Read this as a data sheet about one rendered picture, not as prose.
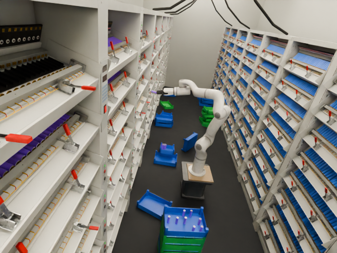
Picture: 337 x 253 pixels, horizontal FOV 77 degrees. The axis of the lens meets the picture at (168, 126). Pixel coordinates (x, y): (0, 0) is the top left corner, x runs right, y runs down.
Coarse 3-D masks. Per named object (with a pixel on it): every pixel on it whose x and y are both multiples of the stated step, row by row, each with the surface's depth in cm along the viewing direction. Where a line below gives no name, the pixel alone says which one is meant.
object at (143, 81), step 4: (144, 76) 212; (148, 76) 213; (140, 80) 200; (144, 80) 209; (148, 80) 215; (140, 84) 195; (144, 84) 198; (140, 88) 187; (144, 88) 203; (140, 92) 179
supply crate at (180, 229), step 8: (168, 208) 160; (176, 208) 161; (184, 208) 161; (192, 208) 162; (200, 208) 162; (176, 216) 159; (184, 216) 160; (192, 216) 161; (200, 216) 162; (168, 224) 152; (176, 224) 153; (184, 224) 154; (192, 224) 155; (200, 224) 156; (168, 232) 143; (176, 232) 144; (184, 232) 144; (192, 232) 145; (200, 232) 145
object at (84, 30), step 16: (48, 16) 65; (64, 16) 65; (80, 16) 65; (96, 16) 64; (48, 32) 68; (64, 32) 67; (80, 32) 67; (96, 32) 67; (80, 48) 69; (96, 48) 69; (96, 96) 77; (96, 112) 80; (96, 144) 86; (96, 176) 94; (96, 208) 104
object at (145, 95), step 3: (144, 93) 222; (147, 93) 221; (144, 96) 223; (147, 96) 223; (144, 99) 218; (144, 102) 212; (138, 105) 200; (141, 105) 203; (138, 108) 194; (141, 108) 197; (138, 111) 189; (138, 114) 185; (135, 120) 169
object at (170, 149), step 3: (168, 147) 312; (171, 147) 312; (174, 147) 304; (159, 150) 282; (162, 150) 282; (165, 150) 282; (168, 150) 302; (171, 150) 304; (174, 150) 282; (162, 153) 283; (165, 153) 283; (168, 153) 283; (171, 153) 282
